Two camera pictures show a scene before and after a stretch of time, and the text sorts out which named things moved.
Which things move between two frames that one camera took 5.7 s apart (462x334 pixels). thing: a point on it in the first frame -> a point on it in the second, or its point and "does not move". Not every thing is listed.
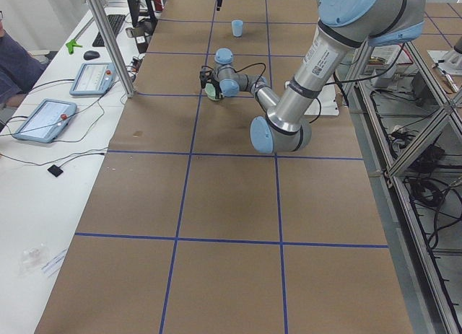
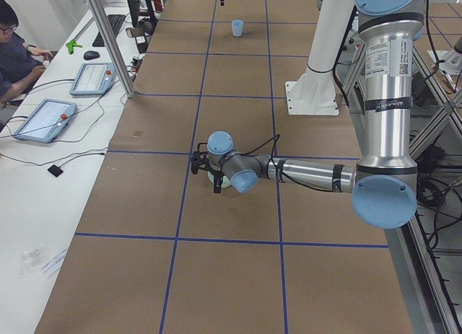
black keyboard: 115,21 does not move
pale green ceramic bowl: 210,90 -> 225,182
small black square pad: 55,170 does not move
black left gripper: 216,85 -> 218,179
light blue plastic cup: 237,27 does not move
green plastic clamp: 71,45 does not move
